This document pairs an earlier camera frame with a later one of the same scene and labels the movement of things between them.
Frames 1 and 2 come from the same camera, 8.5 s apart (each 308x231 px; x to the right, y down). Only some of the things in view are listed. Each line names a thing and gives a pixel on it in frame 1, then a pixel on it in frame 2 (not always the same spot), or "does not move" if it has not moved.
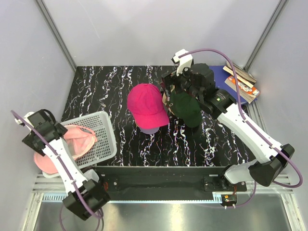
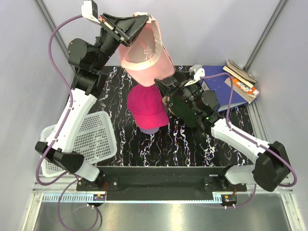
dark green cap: (186, 107) does not move
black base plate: (133, 183) does not move
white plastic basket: (104, 148) does not move
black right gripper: (169, 79) to (165, 87)
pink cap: (77, 140) to (147, 59)
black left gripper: (63, 128) to (127, 28)
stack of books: (245, 82) does not move
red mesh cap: (145, 103) does not move
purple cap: (149, 131) does not move
